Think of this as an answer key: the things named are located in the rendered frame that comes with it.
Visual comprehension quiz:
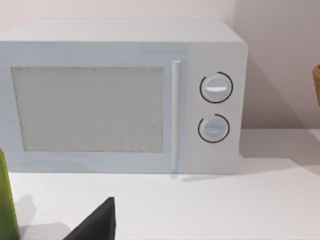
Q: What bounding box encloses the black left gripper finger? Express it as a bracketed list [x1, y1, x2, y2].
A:
[61, 196, 118, 240]

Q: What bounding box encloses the green bottle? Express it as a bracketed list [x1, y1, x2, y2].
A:
[0, 147, 21, 240]

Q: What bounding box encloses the pale microwave oven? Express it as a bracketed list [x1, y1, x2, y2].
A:
[0, 19, 249, 176]

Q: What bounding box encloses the small microwave knob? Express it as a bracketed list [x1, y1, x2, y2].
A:
[199, 117, 228, 141]

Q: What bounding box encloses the large microwave knob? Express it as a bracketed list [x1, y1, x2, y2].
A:
[201, 74, 231, 101]

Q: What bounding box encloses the brown wicker basket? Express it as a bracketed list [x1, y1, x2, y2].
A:
[312, 64, 320, 108]

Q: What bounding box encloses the microwave door handle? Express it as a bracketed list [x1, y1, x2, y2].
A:
[171, 59, 182, 173]

